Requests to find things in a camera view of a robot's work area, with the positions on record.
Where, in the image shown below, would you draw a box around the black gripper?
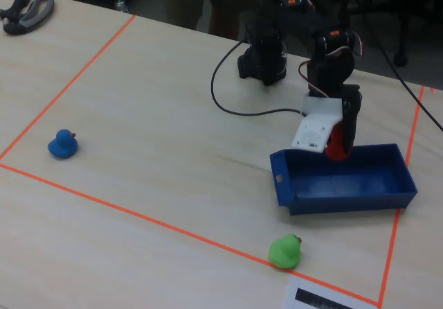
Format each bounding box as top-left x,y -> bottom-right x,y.
307,48 -> 363,152

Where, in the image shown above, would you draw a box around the red rubber duck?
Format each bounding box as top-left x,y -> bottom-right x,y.
325,121 -> 351,161

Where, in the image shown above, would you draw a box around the blue plastic box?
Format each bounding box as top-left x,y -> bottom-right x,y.
269,143 -> 419,217

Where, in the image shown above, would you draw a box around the green rubber duck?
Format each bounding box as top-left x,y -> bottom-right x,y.
268,233 -> 303,270

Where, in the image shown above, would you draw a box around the blue rubber duck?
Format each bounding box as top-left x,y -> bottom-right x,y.
47,129 -> 79,160

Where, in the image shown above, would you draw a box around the black office chair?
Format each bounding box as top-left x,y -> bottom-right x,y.
356,0 -> 443,68

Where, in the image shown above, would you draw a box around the white paper with black bar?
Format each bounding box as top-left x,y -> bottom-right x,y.
281,274 -> 378,309

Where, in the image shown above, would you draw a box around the person legs khaki trousers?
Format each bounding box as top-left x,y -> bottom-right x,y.
161,0 -> 264,42

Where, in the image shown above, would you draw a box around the long orange tape strip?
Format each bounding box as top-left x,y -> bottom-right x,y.
0,162 -> 381,306

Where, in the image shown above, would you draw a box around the grey black hand tool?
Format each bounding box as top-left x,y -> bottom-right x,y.
0,0 -> 55,36

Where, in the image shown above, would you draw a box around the black table cable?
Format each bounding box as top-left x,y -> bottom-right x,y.
372,24 -> 443,132

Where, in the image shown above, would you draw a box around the black camera cable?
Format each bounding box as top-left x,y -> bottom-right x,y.
210,38 -> 307,118

